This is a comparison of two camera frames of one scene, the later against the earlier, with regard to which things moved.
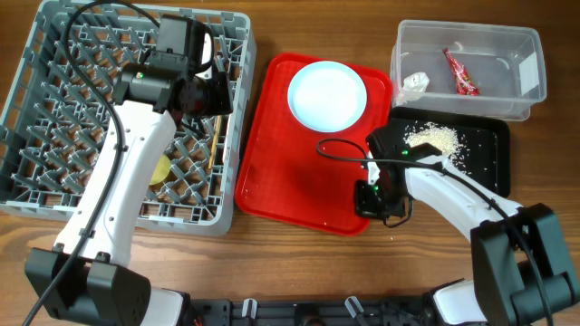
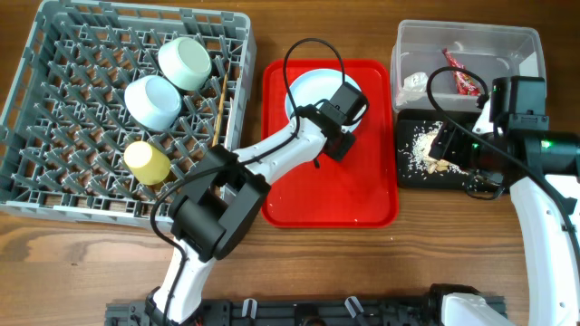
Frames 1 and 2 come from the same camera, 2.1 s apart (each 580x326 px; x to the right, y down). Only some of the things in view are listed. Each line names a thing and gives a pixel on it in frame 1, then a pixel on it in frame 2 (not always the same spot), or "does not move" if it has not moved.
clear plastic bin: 438,63 does not move
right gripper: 362,204 -> 447,145
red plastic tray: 295,177 does not move
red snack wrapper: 465,84 does not move
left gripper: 222,104 -> 341,150
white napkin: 414,85 does not move
